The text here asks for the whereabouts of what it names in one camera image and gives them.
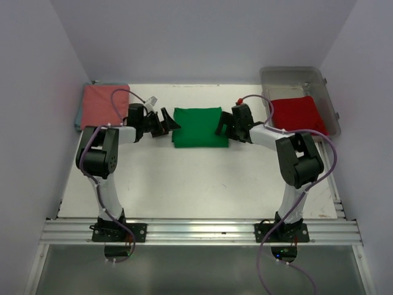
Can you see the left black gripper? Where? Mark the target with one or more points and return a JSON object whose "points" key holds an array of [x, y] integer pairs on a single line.
{"points": [[162, 127]]}

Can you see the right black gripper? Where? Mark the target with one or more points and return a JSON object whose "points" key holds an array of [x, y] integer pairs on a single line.
{"points": [[226, 118]]}

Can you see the green polo shirt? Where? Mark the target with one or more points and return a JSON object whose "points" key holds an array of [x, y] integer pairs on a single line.
{"points": [[198, 127]]}

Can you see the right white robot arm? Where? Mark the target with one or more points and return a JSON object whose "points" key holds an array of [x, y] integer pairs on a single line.
{"points": [[299, 161]]}

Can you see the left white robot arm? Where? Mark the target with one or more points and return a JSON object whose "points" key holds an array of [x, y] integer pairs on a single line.
{"points": [[98, 156]]}

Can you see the clear plastic bin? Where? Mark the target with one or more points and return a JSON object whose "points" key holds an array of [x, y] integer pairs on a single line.
{"points": [[280, 82]]}

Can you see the pink folded shirt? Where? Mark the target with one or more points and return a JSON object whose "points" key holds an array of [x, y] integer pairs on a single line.
{"points": [[101, 106]]}

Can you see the red folded shirt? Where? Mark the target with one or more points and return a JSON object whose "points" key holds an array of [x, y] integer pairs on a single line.
{"points": [[297, 113]]}

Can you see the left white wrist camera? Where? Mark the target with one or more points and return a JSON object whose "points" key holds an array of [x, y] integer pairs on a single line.
{"points": [[150, 104]]}

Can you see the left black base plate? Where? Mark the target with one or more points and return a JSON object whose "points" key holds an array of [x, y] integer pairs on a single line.
{"points": [[110, 231]]}

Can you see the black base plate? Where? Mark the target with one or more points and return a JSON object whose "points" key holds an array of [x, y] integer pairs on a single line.
{"points": [[285, 233], [110, 231]]}

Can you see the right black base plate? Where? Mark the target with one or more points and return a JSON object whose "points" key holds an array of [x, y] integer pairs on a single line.
{"points": [[285, 233]]}

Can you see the aluminium mounting rail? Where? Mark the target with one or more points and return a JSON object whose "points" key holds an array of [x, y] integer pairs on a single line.
{"points": [[205, 232]]}

